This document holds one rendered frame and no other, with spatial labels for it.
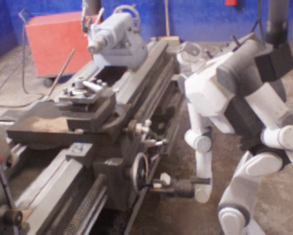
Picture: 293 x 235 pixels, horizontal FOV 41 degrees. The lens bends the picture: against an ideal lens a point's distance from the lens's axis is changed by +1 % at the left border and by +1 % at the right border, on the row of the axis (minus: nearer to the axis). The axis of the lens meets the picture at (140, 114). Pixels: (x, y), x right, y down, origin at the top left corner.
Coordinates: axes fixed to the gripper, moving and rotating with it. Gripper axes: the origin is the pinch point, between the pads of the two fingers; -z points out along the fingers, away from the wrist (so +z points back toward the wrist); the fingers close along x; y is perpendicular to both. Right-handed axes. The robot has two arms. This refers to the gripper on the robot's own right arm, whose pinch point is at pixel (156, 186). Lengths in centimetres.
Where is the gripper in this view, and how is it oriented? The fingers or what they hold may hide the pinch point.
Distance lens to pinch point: 198.3
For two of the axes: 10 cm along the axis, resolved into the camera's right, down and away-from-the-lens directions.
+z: 9.5, 0.3, -3.0
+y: 1.8, 7.2, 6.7
